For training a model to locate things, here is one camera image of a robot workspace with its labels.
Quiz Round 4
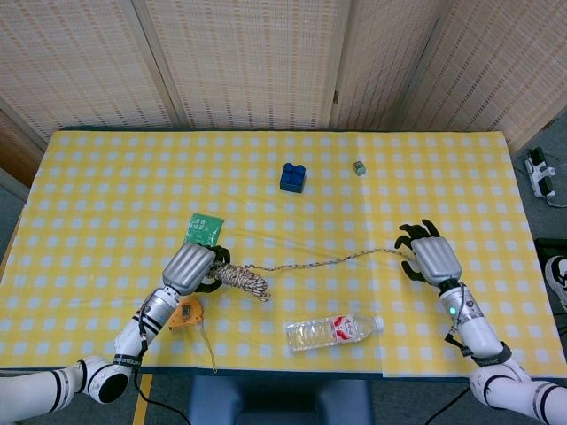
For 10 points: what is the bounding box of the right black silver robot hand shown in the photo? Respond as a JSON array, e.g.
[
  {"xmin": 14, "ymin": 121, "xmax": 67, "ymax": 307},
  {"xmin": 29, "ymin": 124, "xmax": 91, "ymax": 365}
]
[{"xmin": 393, "ymin": 219, "xmax": 463, "ymax": 287}]

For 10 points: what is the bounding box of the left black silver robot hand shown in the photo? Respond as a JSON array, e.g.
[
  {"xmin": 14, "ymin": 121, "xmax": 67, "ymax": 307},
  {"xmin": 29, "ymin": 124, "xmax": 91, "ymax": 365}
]
[{"xmin": 161, "ymin": 243, "xmax": 231, "ymax": 296}]

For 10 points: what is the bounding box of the braided rope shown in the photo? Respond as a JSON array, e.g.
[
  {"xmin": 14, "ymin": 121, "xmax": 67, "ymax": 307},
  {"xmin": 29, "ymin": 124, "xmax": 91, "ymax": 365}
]
[{"xmin": 206, "ymin": 247, "xmax": 416, "ymax": 304}]

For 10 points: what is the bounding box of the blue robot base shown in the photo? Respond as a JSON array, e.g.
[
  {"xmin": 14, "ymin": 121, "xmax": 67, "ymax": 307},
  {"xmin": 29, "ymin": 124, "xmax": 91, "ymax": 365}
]
[{"xmin": 188, "ymin": 375, "xmax": 374, "ymax": 425}]

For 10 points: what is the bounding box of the green sachet packet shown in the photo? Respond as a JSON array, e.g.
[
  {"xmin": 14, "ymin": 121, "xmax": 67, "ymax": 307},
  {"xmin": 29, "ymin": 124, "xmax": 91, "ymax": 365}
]
[{"xmin": 183, "ymin": 212, "xmax": 225, "ymax": 247}]

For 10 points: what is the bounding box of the orange tape measure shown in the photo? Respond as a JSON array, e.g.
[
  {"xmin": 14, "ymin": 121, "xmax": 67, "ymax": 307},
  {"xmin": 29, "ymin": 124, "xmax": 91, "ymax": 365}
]
[{"xmin": 169, "ymin": 297, "xmax": 219, "ymax": 374}]

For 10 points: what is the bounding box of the black and white sneaker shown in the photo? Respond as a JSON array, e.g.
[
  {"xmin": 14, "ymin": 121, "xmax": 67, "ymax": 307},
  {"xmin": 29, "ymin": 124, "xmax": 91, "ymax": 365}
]
[{"xmin": 543, "ymin": 255, "xmax": 567, "ymax": 311}]

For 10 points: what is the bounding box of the clear plastic water bottle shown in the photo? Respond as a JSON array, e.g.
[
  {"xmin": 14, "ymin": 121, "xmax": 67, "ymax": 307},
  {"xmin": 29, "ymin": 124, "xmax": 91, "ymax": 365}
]
[{"xmin": 284, "ymin": 313, "xmax": 385, "ymax": 353}]

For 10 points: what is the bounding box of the white power strip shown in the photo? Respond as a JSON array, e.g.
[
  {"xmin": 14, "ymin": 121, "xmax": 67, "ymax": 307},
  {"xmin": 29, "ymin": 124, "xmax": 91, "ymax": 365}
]
[{"xmin": 524, "ymin": 148, "xmax": 558, "ymax": 199}]

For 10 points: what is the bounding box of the yellow white checked tablecloth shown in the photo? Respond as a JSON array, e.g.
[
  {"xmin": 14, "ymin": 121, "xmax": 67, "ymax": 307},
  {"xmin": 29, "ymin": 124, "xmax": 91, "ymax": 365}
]
[{"xmin": 0, "ymin": 129, "xmax": 557, "ymax": 380}]

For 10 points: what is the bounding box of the blue building block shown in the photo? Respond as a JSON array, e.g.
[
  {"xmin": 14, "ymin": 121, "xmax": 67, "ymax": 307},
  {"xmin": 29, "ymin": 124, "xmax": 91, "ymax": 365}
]
[{"xmin": 279, "ymin": 162, "xmax": 308, "ymax": 195}]

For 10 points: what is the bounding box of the woven folding screen panel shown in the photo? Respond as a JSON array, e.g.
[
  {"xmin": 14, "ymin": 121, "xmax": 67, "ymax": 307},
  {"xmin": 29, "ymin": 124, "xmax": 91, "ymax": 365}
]
[
  {"xmin": 398, "ymin": 0, "xmax": 567, "ymax": 154},
  {"xmin": 132, "ymin": 0, "xmax": 353, "ymax": 130},
  {"xmin": 330, "ymin": 0, "xmax": 444, "ymax": 132},
  {"xmin": 0, "ymin": 0, "xmax": 187, "ymax": 147}
]

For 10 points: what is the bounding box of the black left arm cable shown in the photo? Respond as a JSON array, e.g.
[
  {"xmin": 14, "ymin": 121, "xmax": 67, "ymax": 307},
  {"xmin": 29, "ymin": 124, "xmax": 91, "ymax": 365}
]
[{"xmin": 131, "ymin": 305, "xmax": 192, "ymax": 425}]

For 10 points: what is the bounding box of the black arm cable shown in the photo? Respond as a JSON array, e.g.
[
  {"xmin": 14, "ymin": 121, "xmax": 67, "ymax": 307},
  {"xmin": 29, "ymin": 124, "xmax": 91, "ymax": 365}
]
[
  {"xmin": 131, "ymin": 305, "xmax": 192, "ymax": 425},
  {"xmin": 427, "ymin": 384, "xmax": 471, "ymax": 425}
]

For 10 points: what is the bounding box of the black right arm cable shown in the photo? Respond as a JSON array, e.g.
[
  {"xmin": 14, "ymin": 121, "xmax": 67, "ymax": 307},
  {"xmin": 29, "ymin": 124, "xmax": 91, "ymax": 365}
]
[{"xmin": 427, "ymin": 384, "xmax": 471, "ymax": 425}]

